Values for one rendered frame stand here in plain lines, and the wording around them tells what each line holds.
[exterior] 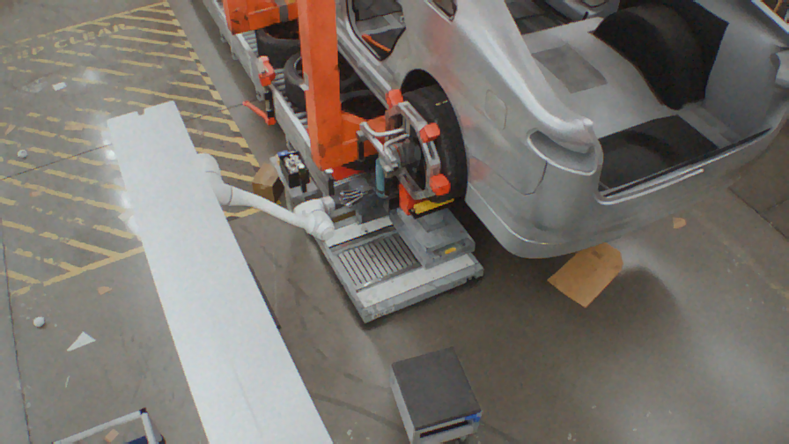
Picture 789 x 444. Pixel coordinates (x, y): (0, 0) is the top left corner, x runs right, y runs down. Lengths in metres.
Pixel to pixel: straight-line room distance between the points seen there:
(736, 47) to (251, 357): 3.96
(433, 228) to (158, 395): 1.92
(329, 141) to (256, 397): 3.60
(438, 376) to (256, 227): 1.83
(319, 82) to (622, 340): 2.34
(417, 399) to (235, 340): 2.84
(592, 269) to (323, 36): 2.25
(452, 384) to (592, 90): 1.98
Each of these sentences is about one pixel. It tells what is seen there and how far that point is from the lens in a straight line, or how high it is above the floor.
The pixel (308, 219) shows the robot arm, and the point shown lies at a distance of 3.32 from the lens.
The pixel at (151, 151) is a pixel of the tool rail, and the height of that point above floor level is 2.81.
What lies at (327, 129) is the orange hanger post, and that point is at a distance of 4.02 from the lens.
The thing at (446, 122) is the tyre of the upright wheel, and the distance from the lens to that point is 3.57.
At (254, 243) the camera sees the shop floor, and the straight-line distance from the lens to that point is 4.54.
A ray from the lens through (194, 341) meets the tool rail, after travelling 0.55.
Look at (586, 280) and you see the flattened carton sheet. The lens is 4.41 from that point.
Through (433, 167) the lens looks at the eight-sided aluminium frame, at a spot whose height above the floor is 0.94.
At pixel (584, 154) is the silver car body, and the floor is 1.39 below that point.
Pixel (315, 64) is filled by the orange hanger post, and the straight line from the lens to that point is 3.75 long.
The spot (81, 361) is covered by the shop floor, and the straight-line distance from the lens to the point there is 4.27.
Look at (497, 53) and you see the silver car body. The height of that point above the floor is 1.69.
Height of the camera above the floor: 3.26
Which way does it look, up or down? 45 degrees down
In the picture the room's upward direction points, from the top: 1 degrees clockwise
